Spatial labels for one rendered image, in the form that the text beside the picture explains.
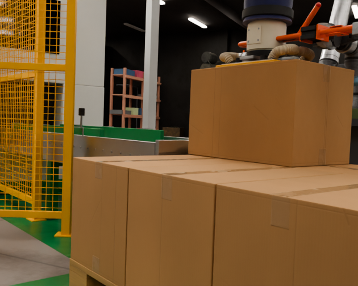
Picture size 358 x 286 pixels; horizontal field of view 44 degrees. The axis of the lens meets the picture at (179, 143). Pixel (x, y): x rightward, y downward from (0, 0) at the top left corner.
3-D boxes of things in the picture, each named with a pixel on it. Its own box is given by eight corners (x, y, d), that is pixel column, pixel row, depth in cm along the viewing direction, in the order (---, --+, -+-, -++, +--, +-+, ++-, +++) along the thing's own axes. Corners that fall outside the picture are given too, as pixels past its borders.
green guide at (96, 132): (1, 131, 385) (1, 121, 385) (13, 132, 392) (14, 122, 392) (88, 142, 262) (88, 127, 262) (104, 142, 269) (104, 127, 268)
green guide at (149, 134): (59, 133, 419) (59, 123, 419) (69, 133, 426) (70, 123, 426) (160, 142, 296) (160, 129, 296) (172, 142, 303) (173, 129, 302)
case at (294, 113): (187, 154, 209) (191, 70, 207) (245, 152, 234) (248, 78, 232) (291, 167, 163) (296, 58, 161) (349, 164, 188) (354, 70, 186)
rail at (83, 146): (-3, 148, 384) (-2, 127, 383) (3, 148, 387) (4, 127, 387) (153, 183, 206) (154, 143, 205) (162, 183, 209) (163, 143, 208)
